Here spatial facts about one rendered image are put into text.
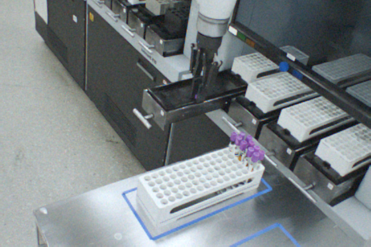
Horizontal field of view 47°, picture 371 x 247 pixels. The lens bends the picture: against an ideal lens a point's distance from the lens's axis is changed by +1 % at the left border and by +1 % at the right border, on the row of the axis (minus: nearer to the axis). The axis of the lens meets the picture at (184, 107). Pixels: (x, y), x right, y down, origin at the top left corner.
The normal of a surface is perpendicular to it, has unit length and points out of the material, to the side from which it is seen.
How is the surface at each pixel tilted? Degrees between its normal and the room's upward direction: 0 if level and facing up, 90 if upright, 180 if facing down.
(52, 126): 0
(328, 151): 90
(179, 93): 0
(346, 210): 0
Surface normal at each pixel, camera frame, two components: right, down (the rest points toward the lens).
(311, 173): -0.81, 0.23
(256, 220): 0.15, -0.80
